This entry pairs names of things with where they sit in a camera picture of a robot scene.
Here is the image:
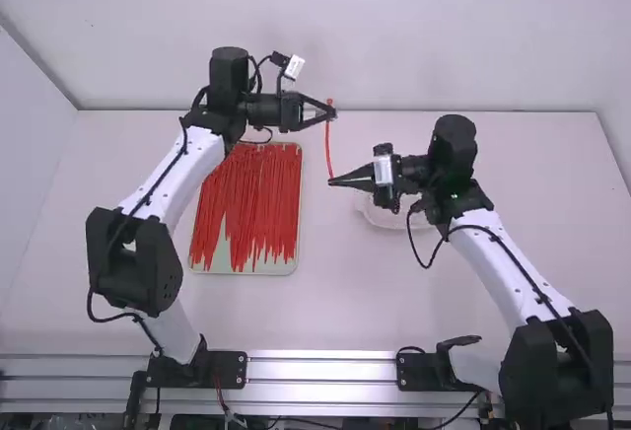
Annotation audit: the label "row of orange cable ties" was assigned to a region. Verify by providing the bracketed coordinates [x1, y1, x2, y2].
[189, 142, 303, 273]

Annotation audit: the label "pale tray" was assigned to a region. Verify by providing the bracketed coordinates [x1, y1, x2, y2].
[187, 141, 305, 277]

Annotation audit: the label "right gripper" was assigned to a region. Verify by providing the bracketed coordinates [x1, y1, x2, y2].
[372, 142, 405, 207]

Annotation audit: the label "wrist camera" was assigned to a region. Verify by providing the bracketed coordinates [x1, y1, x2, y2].
[281, 54, 306, 80]
[373, 155, 394, 187]

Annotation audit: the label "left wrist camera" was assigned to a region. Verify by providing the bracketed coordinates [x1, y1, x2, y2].
[281, 54, 306, 80]

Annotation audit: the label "orange cable tie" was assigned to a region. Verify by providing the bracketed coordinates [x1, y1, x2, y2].
[322, 98, 337, 180]

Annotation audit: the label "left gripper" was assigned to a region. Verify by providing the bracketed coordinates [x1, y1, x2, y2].
[277, 90, 339, 134]

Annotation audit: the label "silver rails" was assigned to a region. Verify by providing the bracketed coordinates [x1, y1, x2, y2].
[0, 348, 509, 421]

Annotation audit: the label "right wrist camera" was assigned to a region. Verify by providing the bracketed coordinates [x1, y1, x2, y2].
[373, 155, 394, 187]

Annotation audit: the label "black cable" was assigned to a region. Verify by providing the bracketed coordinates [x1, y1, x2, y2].
[86, 285, 149, 325]
[247, 52, 290, 95]
[406, 197, 449, 270]

